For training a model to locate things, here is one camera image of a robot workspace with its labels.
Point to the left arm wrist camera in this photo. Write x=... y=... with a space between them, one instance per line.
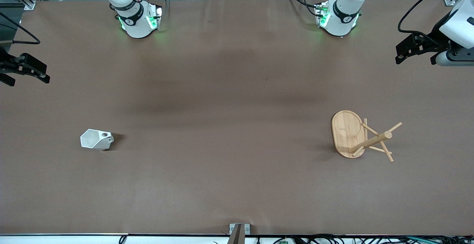
x=455 y=57

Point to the white faceted cup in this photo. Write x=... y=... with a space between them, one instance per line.
x=95 y=140

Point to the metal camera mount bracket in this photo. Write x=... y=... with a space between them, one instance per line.
x=239 y=233

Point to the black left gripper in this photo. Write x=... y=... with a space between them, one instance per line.
x=435 y=37

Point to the brown table cover sheet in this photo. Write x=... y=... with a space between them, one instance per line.
x=237 y=88

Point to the wooden cup rack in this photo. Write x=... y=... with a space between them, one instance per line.
x=347 y=133

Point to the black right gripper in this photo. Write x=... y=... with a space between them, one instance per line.
x=4 y=66

